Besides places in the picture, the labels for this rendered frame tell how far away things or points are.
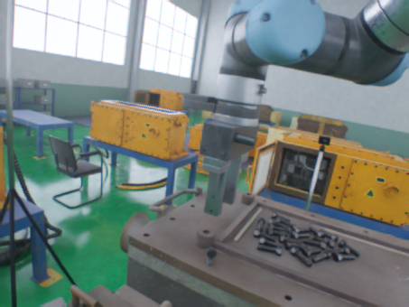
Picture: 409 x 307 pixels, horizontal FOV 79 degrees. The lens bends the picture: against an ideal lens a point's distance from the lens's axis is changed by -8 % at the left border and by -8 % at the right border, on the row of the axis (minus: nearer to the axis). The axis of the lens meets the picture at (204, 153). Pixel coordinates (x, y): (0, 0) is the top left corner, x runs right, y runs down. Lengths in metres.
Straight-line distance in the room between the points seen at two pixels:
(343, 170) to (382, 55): 2.76
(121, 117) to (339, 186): 3.01
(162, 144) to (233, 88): 3.29
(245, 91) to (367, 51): 0.16
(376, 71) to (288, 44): 0.14
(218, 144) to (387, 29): 0.25
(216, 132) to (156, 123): 3.32
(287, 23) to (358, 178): 2.85
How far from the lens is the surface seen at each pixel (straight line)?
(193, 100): 0.44
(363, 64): 0.38
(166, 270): 0.57
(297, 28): 0.30
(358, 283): 0.63
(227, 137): 0.38
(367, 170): 3.08
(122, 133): 4.12
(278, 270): 0.56
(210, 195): 0.44
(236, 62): 0.40
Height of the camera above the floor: 1.68
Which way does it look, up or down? 14 degrees down
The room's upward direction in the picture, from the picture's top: 9 degrees clockwise
